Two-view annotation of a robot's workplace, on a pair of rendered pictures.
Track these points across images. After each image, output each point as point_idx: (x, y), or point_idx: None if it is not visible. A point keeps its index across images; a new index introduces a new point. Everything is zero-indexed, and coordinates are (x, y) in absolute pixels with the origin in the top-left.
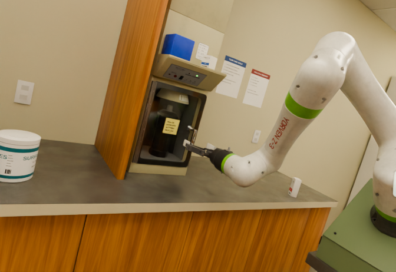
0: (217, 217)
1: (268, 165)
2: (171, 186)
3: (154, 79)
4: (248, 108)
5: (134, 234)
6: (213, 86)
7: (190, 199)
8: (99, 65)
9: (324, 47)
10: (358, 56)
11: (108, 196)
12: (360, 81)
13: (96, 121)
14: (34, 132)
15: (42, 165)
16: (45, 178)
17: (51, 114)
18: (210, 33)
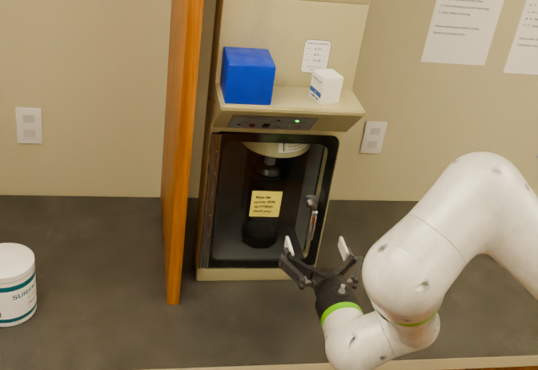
0: None
1: (395, 346)
2: (264, 317)
3: (215, 130)
4: (522, 81)
5: None
6: (344, 127)
7: (285, 354)
8: (146, 57)
9: (419, 217)
10: (510, 224)
11: (138, 351)
12: (522, 268)
13: (158, 155)
14: (59, 184)
15: (56, 278)
16: (53, 312)
17: (79, 153)
18: (330, 14)
